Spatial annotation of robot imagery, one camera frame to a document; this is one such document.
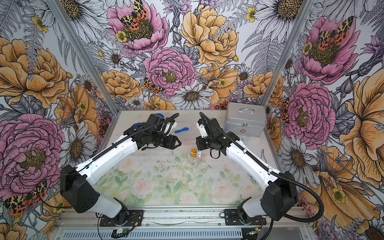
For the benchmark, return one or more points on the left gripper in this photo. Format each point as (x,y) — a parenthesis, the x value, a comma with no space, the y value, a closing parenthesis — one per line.
(171,140)

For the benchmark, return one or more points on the silver metal case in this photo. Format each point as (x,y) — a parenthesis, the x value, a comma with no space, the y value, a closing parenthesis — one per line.
(244,119)

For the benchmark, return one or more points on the left aluminium frame post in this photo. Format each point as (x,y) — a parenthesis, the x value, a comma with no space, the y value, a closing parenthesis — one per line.
(75,40)

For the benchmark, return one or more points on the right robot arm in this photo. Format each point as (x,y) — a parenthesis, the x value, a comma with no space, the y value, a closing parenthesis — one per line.
(279,191)

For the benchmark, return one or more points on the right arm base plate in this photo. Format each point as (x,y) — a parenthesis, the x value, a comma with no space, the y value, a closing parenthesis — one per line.
(233,217)

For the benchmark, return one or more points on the aluminium front rail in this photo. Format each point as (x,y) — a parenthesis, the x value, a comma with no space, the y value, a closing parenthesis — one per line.
(177,223)

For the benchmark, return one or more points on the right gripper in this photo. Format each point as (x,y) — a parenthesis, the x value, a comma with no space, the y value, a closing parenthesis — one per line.
(199,143)

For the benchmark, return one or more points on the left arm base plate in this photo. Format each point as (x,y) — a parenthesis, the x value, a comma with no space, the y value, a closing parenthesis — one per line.
(125,218)

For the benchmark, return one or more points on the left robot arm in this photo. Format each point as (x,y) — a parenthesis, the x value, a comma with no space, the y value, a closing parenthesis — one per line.
(77,183)

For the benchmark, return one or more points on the aluminium frame post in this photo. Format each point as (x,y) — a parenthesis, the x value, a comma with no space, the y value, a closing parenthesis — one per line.
(75,40)
(299,24)

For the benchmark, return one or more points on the right aluminium frame post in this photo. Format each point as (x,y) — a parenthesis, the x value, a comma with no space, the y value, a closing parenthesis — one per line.
(299,24)

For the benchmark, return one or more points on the clear plastic cup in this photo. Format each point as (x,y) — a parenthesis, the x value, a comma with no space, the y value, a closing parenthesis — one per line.
(194,162)

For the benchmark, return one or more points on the blue toothbrush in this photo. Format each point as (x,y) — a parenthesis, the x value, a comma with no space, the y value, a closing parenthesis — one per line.
(181,130)

